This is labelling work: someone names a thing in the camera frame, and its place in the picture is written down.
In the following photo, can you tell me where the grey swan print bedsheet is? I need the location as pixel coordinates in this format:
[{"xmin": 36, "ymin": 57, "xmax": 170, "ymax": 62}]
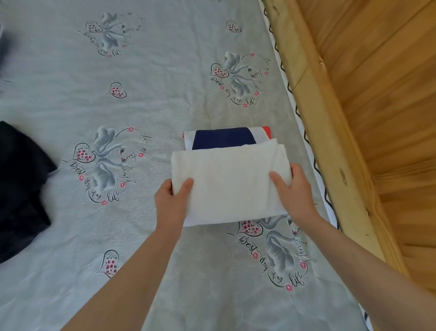
[{"xmin": 0, "ymin": 0, "xmax": 372, "ymax": 331}]

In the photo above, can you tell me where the white zigzag pattern mattress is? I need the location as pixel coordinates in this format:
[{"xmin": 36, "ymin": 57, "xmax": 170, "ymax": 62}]
[{"xmin": 257, "ymin": 0, "xmax": 373, "ymax": 331}]

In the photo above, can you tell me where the black clothing pile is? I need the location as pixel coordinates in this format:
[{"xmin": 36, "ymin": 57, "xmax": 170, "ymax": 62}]
[{"xmin": 0, "ymin": 121, "xmax": 58, "ymax": 264}]

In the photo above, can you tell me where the person's left forearm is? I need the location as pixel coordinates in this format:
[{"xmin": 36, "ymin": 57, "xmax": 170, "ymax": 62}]
[{"xmin": 61, "ymin": 223, "xmax": 186, "ymax": 331}]

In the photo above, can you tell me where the navy red white folded garment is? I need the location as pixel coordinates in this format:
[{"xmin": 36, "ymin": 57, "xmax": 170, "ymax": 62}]
[{"xmin": 183, "ymin": 126, "xmax": 273, "ymax": 152}]

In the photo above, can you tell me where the person's right forearm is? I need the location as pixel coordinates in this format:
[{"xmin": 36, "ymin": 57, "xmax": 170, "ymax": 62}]
[{"xmin": 296, "ymin": 213, "xmax": 436, "ymax": 331}]

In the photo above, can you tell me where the wooden bed frame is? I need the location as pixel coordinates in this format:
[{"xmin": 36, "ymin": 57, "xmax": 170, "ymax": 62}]
[{"xmin": 260, "ymin": 0, "xmax": 411, "ymax": 278}]

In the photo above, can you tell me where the person's left hand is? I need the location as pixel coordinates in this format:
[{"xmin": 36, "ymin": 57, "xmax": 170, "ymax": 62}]
[{"xmin": 154, "ymin": 178, "xmax": 195, "ymax": 232}]

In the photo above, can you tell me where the person's right hand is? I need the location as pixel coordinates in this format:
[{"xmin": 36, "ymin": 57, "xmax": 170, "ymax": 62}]
[{"xmin": 269, "ymin": 163, "xmax": 319, "ymax": 226}]

